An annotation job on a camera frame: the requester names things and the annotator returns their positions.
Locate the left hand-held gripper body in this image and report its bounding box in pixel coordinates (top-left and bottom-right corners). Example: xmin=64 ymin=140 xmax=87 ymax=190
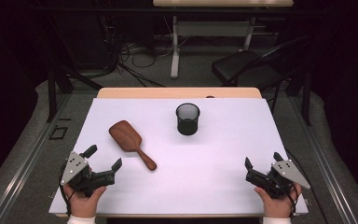
xmin=60 ymin=151 xmax=116 ymax=198

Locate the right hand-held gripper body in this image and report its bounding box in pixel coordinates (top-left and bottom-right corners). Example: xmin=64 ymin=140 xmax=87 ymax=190
xmin=245 ymin=159 xmax=311 ymax=200

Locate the wooden hairbrush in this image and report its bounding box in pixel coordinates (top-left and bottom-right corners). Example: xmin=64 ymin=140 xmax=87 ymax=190
xmin=108 ymin=119 xmax=158 ymax=172

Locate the black mesh cup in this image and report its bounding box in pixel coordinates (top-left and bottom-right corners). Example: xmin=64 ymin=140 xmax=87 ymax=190
xmin=175 ymin=103 xmax=201 ymax=136

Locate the person's right hand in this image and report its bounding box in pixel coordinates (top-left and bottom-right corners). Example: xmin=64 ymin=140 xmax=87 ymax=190
xmin=254 ymin=183 xmax=302 ymax=218

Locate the person's left hand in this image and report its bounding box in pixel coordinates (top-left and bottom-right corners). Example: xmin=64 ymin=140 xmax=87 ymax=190
xmin=63 ymin=183 xmax=107 ymax=218

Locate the white board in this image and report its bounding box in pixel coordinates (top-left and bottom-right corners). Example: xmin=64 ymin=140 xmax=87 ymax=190
xmin=48 ymin=97 xmax=310 ymax=217

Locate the black metal stand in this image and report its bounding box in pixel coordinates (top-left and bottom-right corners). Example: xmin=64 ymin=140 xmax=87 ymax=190
xmin=45 ymin=15 xmax=104 ymax=124

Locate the wooden table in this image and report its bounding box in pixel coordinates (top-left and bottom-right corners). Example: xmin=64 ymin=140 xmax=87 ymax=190
xmin=55 ymin=87 xmax=269 ymax=218

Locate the black folding chair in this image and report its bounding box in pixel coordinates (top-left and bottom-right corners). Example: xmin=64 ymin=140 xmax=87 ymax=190
xmin=212 ymin=35 xmax=312 ymax=126

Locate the white-legged desk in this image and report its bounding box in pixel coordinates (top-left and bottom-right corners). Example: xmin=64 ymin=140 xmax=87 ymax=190
xmin=152 ymin=0 xmax=295 ymax=79

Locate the left hand-held gripper black cable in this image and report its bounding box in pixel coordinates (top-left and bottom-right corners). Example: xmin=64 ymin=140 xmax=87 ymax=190
xmin=58 ymin=162 xmax=76 ymax=217

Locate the hand-held gripper black cable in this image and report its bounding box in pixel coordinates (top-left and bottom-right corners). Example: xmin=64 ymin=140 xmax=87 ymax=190
xmin=287 ymin=183 xmax=301 ymax=217
xmin=58 ymin=162 xmax=76 ymax=217

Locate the right hand-held gripper black cable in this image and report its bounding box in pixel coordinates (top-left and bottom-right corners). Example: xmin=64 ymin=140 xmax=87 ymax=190
xmin=287 ymin=183 xmax=301 ymax=217

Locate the metal floor rail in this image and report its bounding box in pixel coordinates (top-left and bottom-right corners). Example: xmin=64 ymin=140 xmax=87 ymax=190
xmin=288 ymin=96 xmax=358 ymax=224
xmin=0 ymin=92 xmax=73 ymax=224

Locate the bundle of black cables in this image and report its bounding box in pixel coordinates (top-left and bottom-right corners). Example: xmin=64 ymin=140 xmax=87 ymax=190
xmin=99 ymin=15 xmax=176 ymax=88

